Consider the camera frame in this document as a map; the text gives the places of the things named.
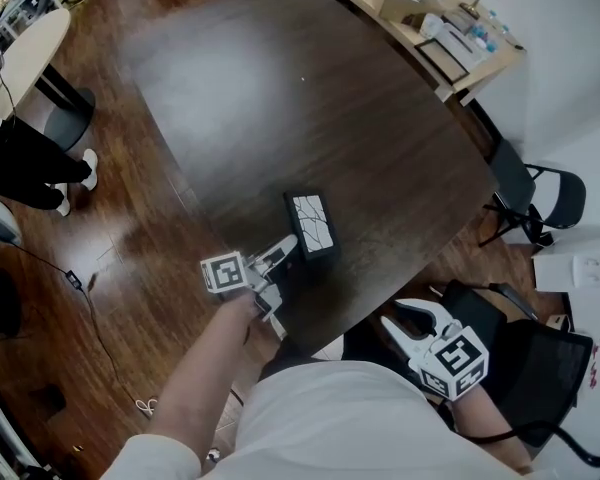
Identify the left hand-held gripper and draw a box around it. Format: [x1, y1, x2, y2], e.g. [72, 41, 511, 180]
[199, 234, 300, 340]

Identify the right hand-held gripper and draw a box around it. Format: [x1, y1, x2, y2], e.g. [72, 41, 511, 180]
[379, 297, 490, 402]

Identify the black picture frame white print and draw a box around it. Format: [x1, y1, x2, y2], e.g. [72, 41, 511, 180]
[283, 190, 342, 264]

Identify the person's left forearm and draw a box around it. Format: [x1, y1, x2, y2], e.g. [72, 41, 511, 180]
[143, 295, 257, 442]

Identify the person's right forearm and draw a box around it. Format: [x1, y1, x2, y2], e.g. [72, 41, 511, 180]
[449, 382, 534, 475]

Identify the black mesh office chair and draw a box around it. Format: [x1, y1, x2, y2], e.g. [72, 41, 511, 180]
[429, 279, 600, 468]

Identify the person's white shirt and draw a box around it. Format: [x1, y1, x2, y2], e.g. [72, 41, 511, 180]
[98, 360, 534, 480]

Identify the white carton box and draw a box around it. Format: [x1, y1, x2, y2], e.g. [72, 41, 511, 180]
[531, 236, 600, 294]

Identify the black folding chair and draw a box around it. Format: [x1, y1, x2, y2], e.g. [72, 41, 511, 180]
[478, 137, 588, 249]

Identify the light wooden desk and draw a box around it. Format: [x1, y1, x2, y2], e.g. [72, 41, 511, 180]
[303, 0, 527, 105]

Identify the white paper box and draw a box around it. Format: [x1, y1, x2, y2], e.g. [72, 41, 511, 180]
[440, 21, 489, 70]

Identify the black stool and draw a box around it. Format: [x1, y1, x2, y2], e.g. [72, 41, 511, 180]
[0, 267, 22, 342]

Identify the cluster of clear water bottles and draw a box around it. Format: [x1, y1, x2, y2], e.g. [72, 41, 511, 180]
[467, 8, 512, 53]

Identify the round beige table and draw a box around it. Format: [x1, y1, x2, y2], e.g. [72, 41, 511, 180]
[0, 7, 98, 152]

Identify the black floor cable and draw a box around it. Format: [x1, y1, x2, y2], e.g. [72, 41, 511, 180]
[7, 245, 154, 409]

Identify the thin black frame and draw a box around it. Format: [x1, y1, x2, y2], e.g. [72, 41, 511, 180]
[413, 37, 471, 86]

